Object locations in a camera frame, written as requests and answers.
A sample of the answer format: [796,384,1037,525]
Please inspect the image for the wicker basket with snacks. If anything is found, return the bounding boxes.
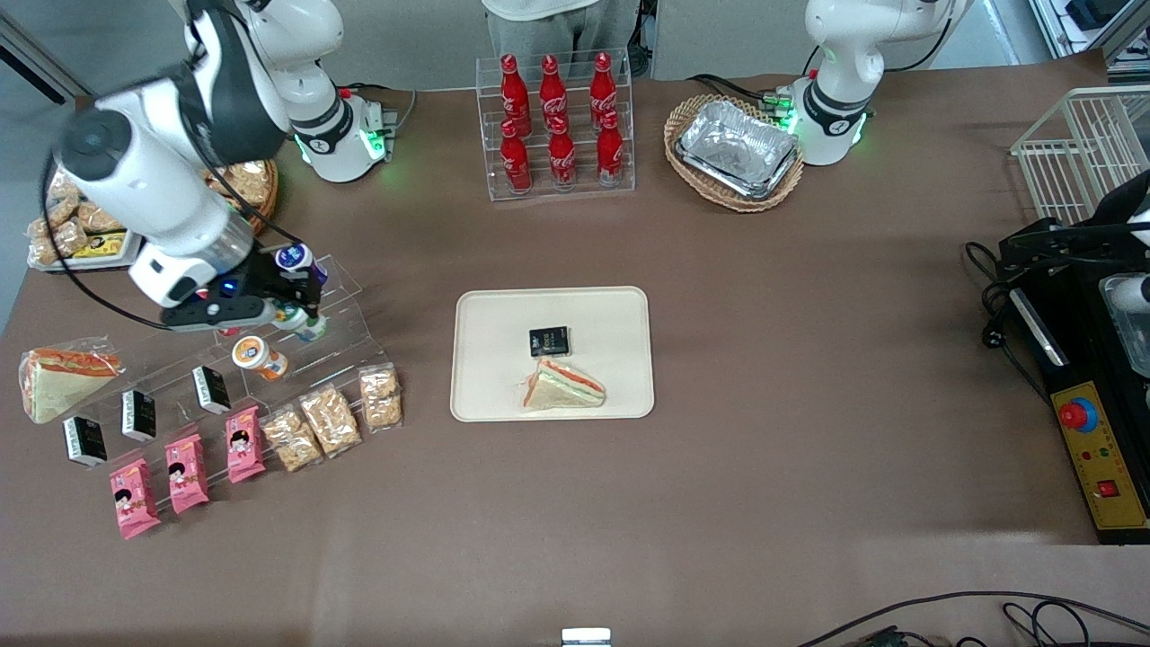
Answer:
[201,159,280,237]

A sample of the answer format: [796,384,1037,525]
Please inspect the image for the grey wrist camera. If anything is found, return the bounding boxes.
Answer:
[161,297,276,333]

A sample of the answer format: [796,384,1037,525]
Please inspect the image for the person in grey trousers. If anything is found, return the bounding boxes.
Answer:
[480,0,650,80]

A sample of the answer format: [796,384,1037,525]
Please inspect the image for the black machine power cable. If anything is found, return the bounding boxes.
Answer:
[963,240,1048,407]

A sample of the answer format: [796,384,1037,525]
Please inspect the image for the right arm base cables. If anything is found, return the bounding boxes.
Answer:
[336,82,420,137]

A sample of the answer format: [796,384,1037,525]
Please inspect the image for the coiled black floor cable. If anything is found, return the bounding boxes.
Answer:
[1001,599,1099,647]

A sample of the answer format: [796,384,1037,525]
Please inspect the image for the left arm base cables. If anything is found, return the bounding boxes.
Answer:
[686,73,793,116]

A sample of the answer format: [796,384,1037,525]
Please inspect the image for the red cola bottle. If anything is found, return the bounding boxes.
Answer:
[547,117,579,192]
[596,110,626,189]
[499,120,534,195]
[588,51,620,127]
[499,54,532,136]
[538,54,570,132]

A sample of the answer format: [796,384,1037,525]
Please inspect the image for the green lid gum bottle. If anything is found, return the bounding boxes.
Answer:
[273,306,331,344]

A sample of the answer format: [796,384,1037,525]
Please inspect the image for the transparent plastic food container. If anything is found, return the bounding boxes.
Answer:
[1100,273,1150,379]

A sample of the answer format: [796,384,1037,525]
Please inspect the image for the black sealing machine yellow panel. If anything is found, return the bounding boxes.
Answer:
[999,218,1150,546]

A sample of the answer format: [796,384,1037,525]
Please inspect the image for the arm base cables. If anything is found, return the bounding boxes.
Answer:
[336,82,420,137]
[686,73,793,116]

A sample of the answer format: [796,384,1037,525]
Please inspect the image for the tray of cookie packs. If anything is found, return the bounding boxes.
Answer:
[24,165,146,272]

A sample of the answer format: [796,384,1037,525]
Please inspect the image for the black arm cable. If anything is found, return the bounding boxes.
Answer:
[40,49,305,332]

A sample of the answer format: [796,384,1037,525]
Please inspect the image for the orange lid gum bottle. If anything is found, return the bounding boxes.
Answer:
[231,335,291,382]

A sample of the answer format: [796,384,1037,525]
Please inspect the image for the wrapped triangle sandwich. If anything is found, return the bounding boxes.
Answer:
[523,358,607,412]
[18,337,126,426]

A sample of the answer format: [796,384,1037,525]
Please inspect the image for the blue lid gum bottle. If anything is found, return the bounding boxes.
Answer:
[275,242,330,287]

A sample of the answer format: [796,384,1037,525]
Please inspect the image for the long black floor cable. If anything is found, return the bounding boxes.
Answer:
[794,589,1150,647]

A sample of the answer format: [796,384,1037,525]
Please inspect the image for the peanut brittle pack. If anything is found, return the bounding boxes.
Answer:
[260,404,323,474]
[297,384,364,460]
[358,362,404,433]

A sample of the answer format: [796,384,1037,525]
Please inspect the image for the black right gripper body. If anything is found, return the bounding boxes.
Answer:
[235,249,325,313]

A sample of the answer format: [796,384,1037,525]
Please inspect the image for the dark metal frame bar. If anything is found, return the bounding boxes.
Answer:
[0,13,94,105]

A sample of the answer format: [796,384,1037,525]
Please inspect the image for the white wire rack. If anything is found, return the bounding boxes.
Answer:
[1010,85,1150,226]

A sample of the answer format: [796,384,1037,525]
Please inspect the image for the clear acrylic bottle rack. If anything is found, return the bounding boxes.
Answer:
[474,49,638,203]

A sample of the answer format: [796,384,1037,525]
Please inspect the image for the pink snack pack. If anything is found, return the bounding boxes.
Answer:
[224,406,268,485]
[164,433,211,516]
[108,457,164,541]

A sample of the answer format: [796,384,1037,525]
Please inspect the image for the cream plastic tray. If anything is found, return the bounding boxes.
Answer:
[449,286,656,422]

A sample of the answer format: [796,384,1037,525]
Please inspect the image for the metal shelf frame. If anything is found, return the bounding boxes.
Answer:
[1028,0,1150,75]

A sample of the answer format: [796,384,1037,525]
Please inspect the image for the aluminium foil container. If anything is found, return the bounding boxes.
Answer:
[675,99,801,200]

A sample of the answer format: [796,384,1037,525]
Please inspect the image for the clear acrylic stepped display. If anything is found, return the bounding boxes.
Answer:
[88,254,389,506]

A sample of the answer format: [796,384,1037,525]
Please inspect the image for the wicker basket with foil container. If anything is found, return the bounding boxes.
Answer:
[663,93,807,214]

